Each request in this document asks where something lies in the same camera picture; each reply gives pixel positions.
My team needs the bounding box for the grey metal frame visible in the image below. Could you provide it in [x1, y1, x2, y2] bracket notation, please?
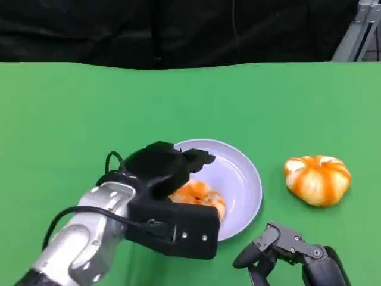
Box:
[330, 0, 381, 63]

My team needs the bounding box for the lilac plate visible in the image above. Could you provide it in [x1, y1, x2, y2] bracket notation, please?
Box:
[171, 138, 264, 243]

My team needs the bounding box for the black backdrop curtain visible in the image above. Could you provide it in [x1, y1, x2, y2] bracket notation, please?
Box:
[0, 0, 361, 71]

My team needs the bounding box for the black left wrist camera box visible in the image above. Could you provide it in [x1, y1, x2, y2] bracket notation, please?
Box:
[126, 196, 221, 260]

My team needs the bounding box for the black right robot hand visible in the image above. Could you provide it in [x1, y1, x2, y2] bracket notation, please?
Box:
[232, 220, 352, 286]

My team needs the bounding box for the green table cloth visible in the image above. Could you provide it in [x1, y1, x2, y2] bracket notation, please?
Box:
[0, 61, 381, 286]

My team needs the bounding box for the orange and white bread roll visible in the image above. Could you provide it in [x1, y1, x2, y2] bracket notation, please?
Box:
[168, 179, 227, 222]
[283, 154, 352, 207]

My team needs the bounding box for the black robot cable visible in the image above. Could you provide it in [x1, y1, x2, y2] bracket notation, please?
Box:
[41, 206, 177, 251]
[105, 151, 133, 180]

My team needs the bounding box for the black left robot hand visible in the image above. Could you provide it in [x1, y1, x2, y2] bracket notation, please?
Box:
[121, 141, 217, 201]

